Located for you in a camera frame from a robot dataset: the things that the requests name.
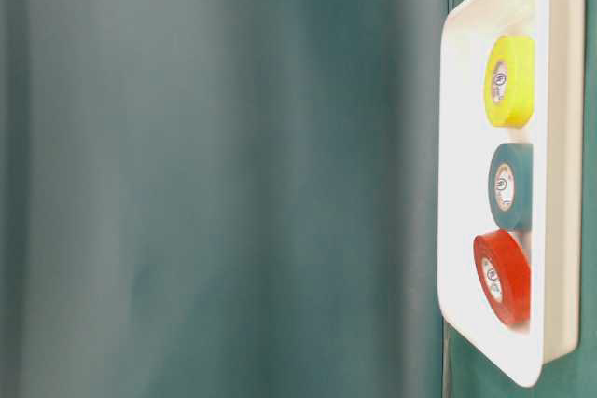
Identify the green tape roll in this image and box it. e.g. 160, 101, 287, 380
487, 143, 533, 231

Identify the red tape roll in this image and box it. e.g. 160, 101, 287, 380
473, 229, 531, 326

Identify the yellow tape roll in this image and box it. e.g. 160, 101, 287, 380
483, 35, 535, 128

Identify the white plastic tray case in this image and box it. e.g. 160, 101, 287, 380
437, 0, 585, 387

